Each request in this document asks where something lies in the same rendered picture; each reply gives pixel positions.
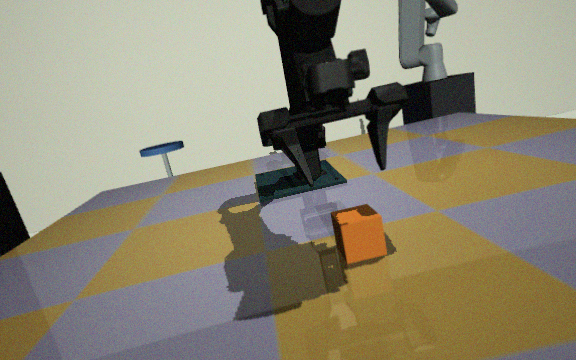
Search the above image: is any orange block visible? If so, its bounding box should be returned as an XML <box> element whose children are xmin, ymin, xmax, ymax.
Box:
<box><xmin>330</xmin><ymin>204</ymin><xmax>387</xmax><ymax>264</ymax></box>

